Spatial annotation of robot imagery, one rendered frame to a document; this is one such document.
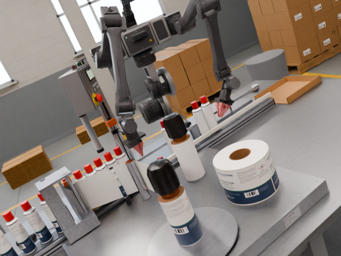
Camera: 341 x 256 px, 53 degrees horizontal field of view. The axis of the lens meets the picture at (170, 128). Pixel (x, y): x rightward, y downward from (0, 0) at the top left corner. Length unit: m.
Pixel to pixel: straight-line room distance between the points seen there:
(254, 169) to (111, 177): 0.63
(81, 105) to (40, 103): 5.44
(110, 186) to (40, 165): 4.13
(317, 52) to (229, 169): 4.31
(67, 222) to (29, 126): 5.68
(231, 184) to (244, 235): 0.18
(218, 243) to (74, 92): 0.88
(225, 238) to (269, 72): 3.07
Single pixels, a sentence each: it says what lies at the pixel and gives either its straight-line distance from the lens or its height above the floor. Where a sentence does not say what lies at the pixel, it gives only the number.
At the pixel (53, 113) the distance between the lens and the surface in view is 7.03.
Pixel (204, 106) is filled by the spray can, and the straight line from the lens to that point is 1.81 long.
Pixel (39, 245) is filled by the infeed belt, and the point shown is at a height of 0.88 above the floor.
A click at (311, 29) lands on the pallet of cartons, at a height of 0.52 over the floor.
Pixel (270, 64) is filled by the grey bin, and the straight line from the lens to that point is 3.99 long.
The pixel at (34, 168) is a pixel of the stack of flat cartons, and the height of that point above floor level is 0.13.
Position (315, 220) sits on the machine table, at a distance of 1.19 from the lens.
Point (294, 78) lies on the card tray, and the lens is 2.37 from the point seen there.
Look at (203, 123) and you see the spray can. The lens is 1.80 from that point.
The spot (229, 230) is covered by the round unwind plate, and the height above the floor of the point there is 0.89.
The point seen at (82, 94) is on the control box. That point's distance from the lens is 1.55.
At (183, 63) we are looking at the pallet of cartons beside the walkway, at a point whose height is 0.72.
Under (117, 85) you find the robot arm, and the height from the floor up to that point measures 1.35.
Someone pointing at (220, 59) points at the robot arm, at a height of 1.22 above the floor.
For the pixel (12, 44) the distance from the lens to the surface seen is 6.96.
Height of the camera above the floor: 1.59
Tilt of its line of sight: 19 degrees down
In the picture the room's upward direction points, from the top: 23 degrees counter-clockwise
